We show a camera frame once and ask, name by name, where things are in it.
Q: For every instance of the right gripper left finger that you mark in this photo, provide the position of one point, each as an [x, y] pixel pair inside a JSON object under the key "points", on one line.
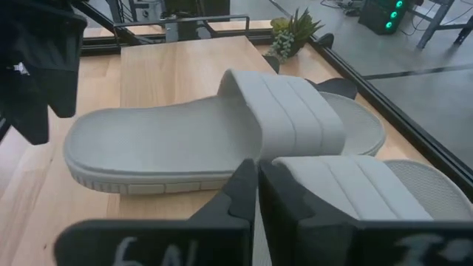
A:
{"points": [[236, 199]]}

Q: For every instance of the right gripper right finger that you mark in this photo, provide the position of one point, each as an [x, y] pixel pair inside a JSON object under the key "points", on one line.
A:
{"points": [[292, 229]]}

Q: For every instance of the black computer with green lights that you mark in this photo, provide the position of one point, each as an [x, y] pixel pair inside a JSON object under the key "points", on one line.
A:
{"points": [[377, 18]]}

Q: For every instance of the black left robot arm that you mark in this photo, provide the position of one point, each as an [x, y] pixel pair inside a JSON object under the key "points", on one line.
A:
{"points": [[192, 31]]}

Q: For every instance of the grey metal desk leg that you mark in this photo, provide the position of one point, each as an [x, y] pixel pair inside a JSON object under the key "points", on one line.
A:
{"points": [[433, 27]]}

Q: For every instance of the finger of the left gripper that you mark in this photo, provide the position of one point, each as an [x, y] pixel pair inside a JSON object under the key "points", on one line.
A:
{"points": [[29, 118], [63, 92]]}

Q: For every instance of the grey slide sandal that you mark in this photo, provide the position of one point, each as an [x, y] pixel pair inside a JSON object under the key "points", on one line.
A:
{"points": [[369, 184], [166, 140]]}

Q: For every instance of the black slide sandal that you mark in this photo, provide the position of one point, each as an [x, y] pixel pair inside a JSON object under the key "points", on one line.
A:
{"points": [[338, 88]]}

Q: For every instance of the black aluminium table frame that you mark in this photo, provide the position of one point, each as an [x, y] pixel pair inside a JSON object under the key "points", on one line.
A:
{"points": [[406, 127]]}

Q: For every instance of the succulent plant in dark pot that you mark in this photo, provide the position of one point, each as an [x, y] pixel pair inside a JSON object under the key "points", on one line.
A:
{"points": [[295, 29]]}

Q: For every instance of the black frame clamp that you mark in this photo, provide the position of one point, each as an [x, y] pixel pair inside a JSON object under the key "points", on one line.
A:
{"points": [[326, 41]]}

